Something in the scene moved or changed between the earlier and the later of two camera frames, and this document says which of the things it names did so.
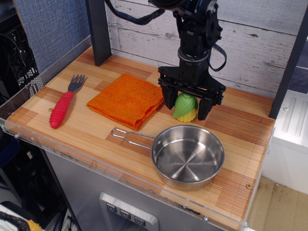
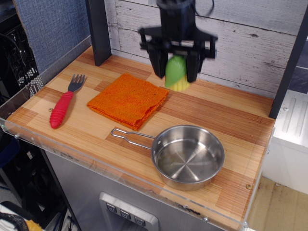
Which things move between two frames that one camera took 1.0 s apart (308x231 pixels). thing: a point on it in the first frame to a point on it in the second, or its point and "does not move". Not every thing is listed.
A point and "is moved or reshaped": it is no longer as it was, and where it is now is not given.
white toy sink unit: x=286 y=160 does not move
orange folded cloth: x=127 y=98 does not move
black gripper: x=191 y=76 to x=178 y=31
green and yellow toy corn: x=186 y=107 is moved or reshaped
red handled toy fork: x=64 y=101 does not move
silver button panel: x=119 y=215 does not move
